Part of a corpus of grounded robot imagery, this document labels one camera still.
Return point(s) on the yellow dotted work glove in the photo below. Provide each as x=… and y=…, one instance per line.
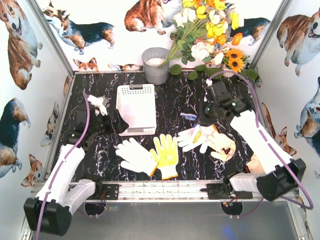
x=166, y=155

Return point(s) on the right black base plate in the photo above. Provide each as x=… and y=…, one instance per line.
x=218, y=191

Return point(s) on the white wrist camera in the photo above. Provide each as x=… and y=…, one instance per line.
x=99, y=104
x=208, y=82

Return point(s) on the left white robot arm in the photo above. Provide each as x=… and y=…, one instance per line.
x=51, y=210

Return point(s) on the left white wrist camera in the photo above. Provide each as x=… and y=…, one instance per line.
x=99, y=104

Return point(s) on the blue dotted work glove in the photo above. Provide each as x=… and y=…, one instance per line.
x=188, y=116

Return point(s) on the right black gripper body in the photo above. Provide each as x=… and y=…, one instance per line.
x=202, y=116

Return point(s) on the grey metal bucket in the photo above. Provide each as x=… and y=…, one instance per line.
x=156, y=70

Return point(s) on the artificial flower bouquet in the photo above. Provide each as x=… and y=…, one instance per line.
x=203, y=32

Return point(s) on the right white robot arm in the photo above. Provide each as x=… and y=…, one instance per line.
x=280, y=172

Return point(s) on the sunflower pot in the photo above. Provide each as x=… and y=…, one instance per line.
x=235, y=60

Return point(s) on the white knit glove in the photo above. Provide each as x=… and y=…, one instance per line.
x=191, y=138

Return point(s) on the white plastic storage basket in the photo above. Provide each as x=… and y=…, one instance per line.
x=136, y=104

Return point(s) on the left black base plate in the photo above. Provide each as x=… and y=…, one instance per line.
x=107, y=192

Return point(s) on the front aluminium rail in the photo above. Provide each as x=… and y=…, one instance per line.
x=139, y=191

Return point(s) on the white glove orange cuff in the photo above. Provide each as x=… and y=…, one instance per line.
x=135, y=157

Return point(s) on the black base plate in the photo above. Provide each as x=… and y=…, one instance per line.
x=107, y=192
x=218, y=191

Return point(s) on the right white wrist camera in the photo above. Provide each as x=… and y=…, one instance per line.
x=208, y=82

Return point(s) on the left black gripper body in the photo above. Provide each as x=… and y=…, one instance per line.
x=115, y=121

